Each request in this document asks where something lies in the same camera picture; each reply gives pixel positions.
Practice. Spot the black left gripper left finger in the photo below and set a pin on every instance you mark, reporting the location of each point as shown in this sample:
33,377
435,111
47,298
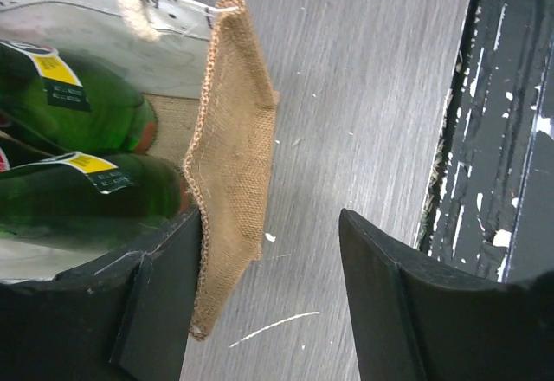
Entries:
122,316

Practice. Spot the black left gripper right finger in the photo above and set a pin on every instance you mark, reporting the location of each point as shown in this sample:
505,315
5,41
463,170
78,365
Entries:
414,318

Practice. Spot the green glass bottle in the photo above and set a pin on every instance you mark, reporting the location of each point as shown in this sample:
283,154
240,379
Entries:
83,200
59,100

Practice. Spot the brown canvas bag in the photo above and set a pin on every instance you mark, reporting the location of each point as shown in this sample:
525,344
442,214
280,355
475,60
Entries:
204,71

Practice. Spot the dark cola bottle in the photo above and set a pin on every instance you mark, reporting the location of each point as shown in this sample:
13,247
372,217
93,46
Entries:
7,146

